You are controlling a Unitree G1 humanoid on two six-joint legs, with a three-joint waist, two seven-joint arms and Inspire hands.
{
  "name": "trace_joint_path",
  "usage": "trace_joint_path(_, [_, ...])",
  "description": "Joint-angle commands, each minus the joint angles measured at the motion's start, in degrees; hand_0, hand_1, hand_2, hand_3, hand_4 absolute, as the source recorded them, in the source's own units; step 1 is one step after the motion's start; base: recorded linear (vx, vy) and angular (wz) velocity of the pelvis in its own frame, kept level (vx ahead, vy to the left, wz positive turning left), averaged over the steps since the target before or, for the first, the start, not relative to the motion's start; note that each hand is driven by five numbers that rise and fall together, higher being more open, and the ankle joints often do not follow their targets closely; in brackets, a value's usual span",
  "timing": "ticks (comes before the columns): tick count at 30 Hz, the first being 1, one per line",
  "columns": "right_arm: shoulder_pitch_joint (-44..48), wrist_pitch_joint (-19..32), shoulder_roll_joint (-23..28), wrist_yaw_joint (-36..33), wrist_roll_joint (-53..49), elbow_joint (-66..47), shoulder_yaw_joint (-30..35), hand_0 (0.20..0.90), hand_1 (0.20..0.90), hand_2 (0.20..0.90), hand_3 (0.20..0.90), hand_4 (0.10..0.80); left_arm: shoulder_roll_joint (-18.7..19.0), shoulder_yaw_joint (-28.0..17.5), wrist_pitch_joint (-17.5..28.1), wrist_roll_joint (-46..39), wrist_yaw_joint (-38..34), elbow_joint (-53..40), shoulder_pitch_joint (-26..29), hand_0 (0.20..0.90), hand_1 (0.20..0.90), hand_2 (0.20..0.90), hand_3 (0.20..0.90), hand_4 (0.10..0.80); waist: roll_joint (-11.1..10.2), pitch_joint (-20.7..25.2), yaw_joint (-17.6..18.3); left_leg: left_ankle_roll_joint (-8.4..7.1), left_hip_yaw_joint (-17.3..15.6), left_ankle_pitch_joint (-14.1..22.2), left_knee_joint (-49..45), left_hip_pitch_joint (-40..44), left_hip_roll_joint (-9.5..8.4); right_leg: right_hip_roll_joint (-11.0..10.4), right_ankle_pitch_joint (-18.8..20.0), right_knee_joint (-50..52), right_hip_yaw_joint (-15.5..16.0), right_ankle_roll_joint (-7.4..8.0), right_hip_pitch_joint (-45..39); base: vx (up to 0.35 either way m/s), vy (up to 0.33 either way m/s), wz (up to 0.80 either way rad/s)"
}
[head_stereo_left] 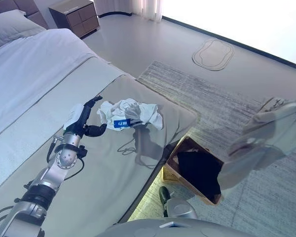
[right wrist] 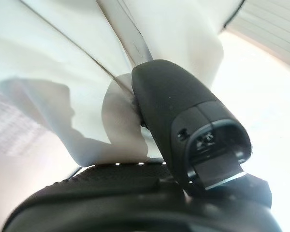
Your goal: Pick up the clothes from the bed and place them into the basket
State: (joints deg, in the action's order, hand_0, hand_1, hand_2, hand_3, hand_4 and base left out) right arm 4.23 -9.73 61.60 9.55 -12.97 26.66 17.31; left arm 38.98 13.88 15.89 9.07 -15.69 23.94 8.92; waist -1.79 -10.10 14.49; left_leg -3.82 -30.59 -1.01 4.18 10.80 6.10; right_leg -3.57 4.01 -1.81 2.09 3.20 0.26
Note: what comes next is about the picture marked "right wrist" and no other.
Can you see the grey striped rug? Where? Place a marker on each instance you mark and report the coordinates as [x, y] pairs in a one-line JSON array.
[[9, 120]]

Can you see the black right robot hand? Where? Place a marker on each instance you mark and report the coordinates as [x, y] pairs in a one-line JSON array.
[[178, 96]]

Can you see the cream cloth garment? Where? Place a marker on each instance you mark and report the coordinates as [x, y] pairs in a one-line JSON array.
[[171, 29]]

